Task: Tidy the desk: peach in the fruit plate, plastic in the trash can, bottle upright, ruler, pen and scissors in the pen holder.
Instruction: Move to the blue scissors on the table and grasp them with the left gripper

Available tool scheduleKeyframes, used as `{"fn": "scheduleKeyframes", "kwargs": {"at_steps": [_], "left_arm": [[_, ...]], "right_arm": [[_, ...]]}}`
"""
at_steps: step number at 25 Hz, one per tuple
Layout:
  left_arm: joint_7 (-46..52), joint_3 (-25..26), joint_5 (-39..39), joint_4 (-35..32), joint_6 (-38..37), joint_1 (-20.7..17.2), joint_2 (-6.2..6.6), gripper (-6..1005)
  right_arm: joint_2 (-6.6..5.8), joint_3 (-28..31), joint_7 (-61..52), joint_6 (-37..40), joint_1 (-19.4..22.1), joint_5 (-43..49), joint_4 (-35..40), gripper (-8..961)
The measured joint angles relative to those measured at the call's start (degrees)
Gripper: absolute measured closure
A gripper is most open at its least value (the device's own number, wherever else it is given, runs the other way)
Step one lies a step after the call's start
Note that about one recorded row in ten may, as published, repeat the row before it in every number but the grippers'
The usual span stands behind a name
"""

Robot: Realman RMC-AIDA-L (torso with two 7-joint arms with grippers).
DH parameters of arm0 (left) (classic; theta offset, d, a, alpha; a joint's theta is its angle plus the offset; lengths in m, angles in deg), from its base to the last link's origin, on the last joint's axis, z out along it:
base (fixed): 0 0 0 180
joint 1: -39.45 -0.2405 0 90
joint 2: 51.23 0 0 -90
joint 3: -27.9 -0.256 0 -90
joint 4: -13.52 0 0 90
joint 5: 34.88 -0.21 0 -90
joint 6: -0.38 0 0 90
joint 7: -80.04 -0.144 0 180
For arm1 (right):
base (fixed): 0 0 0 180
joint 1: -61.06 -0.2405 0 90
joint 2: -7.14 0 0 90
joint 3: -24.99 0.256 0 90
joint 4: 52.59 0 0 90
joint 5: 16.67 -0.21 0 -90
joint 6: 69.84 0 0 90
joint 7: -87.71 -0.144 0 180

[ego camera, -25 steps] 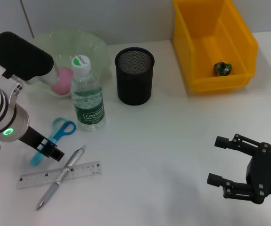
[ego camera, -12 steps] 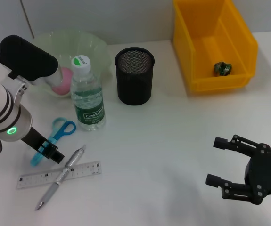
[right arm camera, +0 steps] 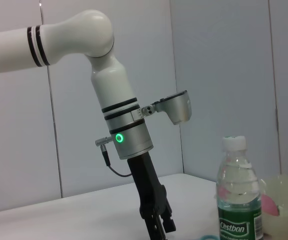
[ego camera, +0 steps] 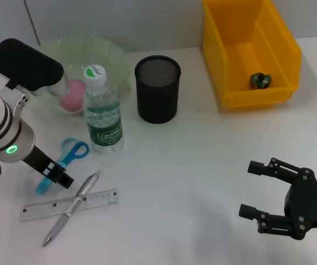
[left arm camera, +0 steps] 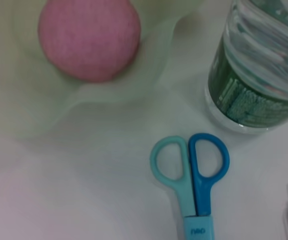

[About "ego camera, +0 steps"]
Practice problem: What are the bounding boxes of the blue scissors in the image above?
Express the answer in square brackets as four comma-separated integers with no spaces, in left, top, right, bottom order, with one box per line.
[35,137,89,195]

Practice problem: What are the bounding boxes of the green plastic wrapper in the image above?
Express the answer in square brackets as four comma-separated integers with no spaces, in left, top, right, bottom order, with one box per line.
[249,72,272,89]

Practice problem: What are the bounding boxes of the transparent plastic ruler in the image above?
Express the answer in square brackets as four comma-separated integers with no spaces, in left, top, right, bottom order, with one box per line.
[19,188,120,222]

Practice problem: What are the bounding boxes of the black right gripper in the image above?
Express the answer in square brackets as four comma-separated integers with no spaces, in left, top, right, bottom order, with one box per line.
[238,157,317,240]

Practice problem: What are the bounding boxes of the silver pen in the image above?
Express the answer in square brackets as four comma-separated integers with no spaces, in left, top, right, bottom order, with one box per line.
[42,169,102,247]

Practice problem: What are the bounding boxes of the pale green glass fruit plate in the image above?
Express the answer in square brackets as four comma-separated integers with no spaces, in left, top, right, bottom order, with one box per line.
[35,33,133,115]

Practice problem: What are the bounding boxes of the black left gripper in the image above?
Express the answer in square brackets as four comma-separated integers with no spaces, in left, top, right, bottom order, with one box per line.
[23,145,75,190]

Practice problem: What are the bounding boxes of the yellow plastic bin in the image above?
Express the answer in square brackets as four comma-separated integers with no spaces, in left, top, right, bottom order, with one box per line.
[201,0,303,110]

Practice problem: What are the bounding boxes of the pink toy peach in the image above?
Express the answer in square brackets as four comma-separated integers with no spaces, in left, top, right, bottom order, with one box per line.
[58,78,87,113]

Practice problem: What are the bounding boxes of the clear green-label water bottle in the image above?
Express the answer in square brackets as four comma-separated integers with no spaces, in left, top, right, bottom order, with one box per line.
[82,63,125,155]

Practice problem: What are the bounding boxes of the black mesh pen holder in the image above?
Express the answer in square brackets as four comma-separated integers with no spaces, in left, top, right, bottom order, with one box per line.
[134,55,181,124]

